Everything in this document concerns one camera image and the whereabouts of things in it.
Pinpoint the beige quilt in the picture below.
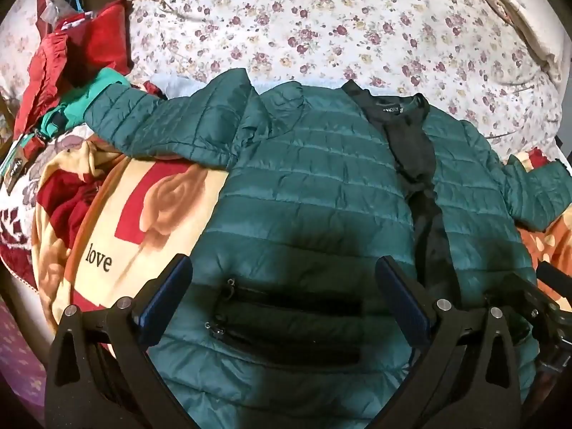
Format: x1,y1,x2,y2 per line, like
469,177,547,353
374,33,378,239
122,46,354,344
433,0,564,81

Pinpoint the grey fleece cloth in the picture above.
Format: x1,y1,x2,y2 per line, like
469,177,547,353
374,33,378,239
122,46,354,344
147,76,211,99

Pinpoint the dark green puffer jacket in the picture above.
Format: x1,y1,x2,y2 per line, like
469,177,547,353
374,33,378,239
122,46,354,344
83,68,572,429

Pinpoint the red jacket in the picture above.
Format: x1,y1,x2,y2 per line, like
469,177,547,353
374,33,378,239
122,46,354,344
15,0,135,139

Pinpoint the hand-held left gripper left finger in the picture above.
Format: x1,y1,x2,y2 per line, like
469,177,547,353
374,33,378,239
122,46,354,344
45,254,197,429

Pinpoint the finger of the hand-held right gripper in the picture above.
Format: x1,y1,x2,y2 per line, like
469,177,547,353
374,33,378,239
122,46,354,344
486,261,572,348

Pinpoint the bright green garment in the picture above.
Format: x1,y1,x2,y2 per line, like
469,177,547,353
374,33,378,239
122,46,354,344
40,68,130,137

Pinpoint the red white patterned blanket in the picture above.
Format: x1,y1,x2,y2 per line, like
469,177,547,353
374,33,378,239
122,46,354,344
0,188,45,291

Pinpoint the floral bed sheet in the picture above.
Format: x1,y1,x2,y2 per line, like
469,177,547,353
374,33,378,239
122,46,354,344
0,0,564,162

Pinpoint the rose printed blanket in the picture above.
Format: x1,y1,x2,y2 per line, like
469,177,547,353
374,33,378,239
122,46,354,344
33,125,572,354

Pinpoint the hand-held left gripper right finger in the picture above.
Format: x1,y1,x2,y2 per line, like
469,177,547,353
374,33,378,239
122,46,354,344
375,256,523,429

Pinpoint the dark hang tag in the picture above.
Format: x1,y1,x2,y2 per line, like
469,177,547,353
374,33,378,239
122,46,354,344
2,134,36,193

